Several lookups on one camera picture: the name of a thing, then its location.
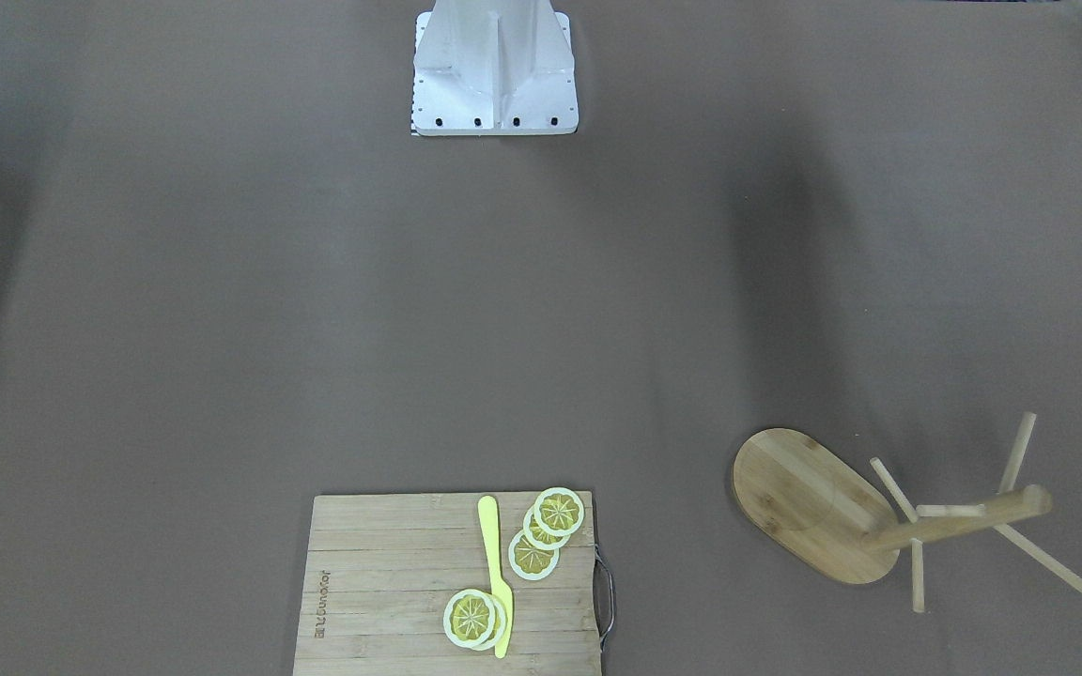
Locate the wooden cup storage rack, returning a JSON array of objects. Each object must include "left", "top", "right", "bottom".
[{"left": 733, "top": 412, "right": 1082, "bottom": 613}]

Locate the lemon slice top of row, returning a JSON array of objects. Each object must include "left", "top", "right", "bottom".
[{"left": 532, "top": 486, "right": 588, "bottom": 538}]

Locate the lemon slice of row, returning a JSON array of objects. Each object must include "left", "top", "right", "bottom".
[
  {"left": 532, "top": 486, "right": 588, "bottom": 538},
  {"left": 522, "top": 508, "right": 571, "bottom": 551}
]

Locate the yellow plastic knife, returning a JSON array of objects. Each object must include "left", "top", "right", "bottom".
[{"left": 477, "top": 495, "right": 515, "bottom": 659}]

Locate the lemon slice middle of row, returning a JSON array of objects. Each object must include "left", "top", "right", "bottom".
[{"left": 522, "top": 508, "right": 571, "bottom": 551}]

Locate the lemon slice end of row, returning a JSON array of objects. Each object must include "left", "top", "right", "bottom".
[{"left": 509, "top": 530, "right": 560, "bottom": 581}]

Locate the bamboo cutting board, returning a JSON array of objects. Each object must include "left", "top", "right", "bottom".
[{"left": 293, "top": 489, "right": 611, "bottom": 675}]

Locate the lemon slice behind pair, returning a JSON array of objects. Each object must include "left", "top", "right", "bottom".
[{"left": 472, "top": 595, "right": 509, "bottom": 652}]

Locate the lemon slice front of pair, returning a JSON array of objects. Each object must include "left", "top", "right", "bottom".
[{"left": 443, "top": 588, "right": 494, "bottom": 650}]

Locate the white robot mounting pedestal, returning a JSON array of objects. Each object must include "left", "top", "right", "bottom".
[{"left": 410, "top": 1, "right": 580, "bottom": 137}]

